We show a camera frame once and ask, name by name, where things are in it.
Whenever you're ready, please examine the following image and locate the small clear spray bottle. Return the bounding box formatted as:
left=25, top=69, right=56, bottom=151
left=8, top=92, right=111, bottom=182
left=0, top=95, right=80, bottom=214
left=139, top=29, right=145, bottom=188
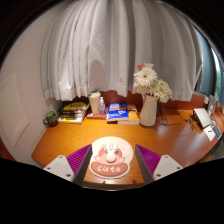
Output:
left=98, top=96, right=107, bottom=116

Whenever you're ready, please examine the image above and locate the black cable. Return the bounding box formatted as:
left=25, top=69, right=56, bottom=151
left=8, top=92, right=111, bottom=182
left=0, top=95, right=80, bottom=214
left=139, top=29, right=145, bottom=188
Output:
left=156, top=108, right=194, bottom=127

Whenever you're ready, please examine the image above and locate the window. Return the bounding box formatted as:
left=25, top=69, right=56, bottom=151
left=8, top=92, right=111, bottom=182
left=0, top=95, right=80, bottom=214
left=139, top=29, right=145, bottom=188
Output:
left=194, top=29, right=224, bottom=106

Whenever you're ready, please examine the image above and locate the red flat notebook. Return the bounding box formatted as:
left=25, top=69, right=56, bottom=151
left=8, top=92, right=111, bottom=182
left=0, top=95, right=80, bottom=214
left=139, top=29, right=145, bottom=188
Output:
left=85, top=112, right=108, bottom=120

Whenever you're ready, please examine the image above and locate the stack of dark yellow books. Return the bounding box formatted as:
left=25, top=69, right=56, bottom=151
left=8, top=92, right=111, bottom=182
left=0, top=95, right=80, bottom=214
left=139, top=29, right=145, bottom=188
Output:
left=57, top=101, right=90, bottom=125

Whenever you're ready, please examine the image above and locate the dark green mug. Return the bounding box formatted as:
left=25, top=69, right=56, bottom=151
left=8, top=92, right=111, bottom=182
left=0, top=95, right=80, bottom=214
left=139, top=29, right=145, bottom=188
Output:
left=42, top=110, right=59, bottom=128

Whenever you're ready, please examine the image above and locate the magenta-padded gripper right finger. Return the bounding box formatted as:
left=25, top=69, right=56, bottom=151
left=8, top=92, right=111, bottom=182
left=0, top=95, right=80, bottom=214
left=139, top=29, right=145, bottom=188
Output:
left=134, top=143, right=184, bottom=184

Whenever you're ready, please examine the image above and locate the white ceramic vase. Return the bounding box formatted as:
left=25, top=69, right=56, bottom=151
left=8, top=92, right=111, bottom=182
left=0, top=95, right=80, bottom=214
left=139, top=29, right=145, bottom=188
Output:
left=138, top=94, right=159, bottom=128

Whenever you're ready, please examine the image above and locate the white curtain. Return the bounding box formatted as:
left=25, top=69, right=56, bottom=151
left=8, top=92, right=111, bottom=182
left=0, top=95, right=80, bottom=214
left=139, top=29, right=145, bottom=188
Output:
left=40, top=0, right=203, bottom=102

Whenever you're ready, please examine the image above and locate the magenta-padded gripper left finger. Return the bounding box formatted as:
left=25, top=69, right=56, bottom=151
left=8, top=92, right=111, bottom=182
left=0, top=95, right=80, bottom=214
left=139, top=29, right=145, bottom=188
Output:
left=43, top=143, right=93, bottom=184

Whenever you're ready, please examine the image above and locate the white tilted laptop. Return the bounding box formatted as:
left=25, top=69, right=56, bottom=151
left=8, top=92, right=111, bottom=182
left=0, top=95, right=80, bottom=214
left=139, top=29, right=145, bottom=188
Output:
left=193, top=107, right=213, bottom=129

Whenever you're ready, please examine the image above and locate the white computer mouse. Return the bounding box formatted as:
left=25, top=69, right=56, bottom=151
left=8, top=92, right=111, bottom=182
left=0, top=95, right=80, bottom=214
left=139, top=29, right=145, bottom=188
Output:
left=103, top=142, right=120, bottom=164

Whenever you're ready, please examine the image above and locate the white paper sheet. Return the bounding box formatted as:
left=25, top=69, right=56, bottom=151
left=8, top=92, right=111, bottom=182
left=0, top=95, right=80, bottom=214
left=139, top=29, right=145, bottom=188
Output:
left=203, top=124, right=217, bottom=142

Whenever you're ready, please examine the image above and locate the white pink cartoon mouse pad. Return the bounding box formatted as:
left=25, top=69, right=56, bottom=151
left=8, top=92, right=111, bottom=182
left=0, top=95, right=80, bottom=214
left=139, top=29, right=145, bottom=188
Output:
left=88, top=136, right=134, bottom=180

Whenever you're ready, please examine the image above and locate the white tumbler cup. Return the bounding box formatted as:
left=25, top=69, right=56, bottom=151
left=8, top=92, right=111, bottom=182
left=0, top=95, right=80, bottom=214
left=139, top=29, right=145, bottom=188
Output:
left=87, top=90, right=102, bottom=114

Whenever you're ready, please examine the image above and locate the white artificial flower bouquet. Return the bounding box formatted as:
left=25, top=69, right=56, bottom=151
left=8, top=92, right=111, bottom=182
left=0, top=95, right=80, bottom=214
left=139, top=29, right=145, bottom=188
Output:
left=133, top=62, right=173, bottom=104

